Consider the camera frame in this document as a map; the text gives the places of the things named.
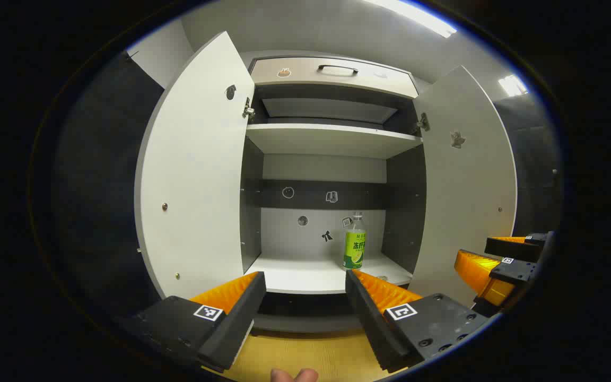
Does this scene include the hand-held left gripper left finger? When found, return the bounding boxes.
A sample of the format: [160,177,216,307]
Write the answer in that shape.
[120,271,267,373]

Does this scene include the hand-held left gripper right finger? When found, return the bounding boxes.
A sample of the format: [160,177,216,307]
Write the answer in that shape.
[345,269,494,374]

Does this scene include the white cabinet door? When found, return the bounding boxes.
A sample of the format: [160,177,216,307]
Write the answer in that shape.
[407,65,518,308]
[134,31,256,300]

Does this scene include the green label plastic bottle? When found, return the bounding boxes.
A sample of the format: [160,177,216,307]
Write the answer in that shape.
[343,212,367,272]

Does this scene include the white cabinet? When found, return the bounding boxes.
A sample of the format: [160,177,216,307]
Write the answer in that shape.
[239,50,428,334]

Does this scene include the white cabinet shelf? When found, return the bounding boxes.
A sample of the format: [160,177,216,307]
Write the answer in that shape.
[246,123,423,160]

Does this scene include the white cabinet drawer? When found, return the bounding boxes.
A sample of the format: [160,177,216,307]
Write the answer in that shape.
[249,57,419,100]

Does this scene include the black backdrop cloth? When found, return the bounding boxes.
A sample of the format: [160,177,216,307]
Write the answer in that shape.
[54,50,165,319]
[494,93,563,239]

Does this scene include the small ceiling light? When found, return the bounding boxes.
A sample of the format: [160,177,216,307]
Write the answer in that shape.
[498,74,529,97]

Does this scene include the long ceiling light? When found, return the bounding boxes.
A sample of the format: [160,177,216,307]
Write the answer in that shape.
[364,0,457,39]

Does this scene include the black drawer handle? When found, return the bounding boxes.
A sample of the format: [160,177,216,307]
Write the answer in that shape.
[317,65,360,76]

